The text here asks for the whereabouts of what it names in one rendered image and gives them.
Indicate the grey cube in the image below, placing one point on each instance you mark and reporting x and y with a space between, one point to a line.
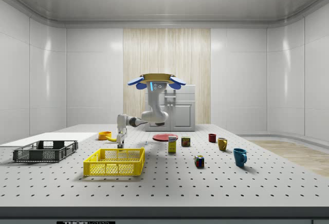
120 147

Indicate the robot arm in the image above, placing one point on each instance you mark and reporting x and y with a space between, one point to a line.
154 100

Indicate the red mug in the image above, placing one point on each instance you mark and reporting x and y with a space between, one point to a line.
211 138

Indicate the puzzle cube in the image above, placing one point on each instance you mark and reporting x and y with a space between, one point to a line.
199 161

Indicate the yellow basket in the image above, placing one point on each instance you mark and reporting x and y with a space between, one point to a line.
113 161

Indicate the banana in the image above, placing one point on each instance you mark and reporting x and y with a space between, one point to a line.
111 139

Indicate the flat-sided can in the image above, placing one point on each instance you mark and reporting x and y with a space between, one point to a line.
185 141

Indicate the yellow mug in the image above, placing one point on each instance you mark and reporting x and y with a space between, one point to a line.
221 144

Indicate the yellow and white box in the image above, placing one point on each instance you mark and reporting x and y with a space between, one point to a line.
172 145

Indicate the white cabinet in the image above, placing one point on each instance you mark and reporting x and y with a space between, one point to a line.
182 116

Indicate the drone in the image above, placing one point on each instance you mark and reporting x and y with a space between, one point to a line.
156 76

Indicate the dark grey basket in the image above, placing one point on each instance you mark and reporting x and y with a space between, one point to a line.
38 148

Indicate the blue mug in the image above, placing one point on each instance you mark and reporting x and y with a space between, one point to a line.
239 158

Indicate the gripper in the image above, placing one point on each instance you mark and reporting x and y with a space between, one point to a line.
121 137

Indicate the red plate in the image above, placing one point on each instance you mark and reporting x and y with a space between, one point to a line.
162 138

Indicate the yellow bowl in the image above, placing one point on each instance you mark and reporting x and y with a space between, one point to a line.
103 135

